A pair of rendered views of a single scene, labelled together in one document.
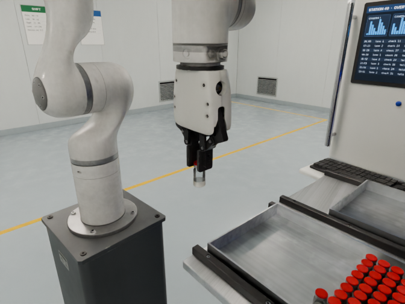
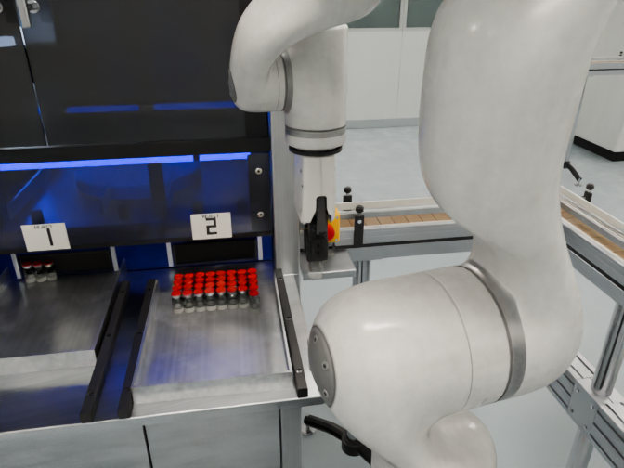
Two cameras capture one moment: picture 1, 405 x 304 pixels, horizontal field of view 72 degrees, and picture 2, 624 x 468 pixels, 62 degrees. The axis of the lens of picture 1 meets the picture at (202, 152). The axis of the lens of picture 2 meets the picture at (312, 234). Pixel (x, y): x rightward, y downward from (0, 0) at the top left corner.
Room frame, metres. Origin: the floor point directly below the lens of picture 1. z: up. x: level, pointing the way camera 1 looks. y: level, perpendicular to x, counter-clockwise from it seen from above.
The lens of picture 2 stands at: (1.06, 0.38, 1.50)
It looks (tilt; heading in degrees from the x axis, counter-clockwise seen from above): 26 degrees down; 212
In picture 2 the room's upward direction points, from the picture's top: straight up
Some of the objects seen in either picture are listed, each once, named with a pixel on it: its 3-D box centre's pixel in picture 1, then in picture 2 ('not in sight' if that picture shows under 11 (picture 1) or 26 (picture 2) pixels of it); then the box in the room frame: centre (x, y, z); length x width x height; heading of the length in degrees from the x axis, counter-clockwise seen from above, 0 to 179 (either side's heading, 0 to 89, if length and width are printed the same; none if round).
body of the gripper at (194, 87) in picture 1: (199, 95); (315, 177); (0.46, 0.00, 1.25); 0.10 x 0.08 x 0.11; 41
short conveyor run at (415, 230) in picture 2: not in sight; (416, 219); (-0.17, -0.07, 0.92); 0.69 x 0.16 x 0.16; 132
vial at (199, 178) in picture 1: (199, 174); (316, 264); (0.46, 0.01, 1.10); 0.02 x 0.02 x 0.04
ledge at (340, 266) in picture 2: not in sight; (324, 261); (0.08, -0.20, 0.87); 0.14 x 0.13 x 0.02; 42
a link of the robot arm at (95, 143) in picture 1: (100, 110); (410, 397); (0.71, 0.26, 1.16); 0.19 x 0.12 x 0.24; 141
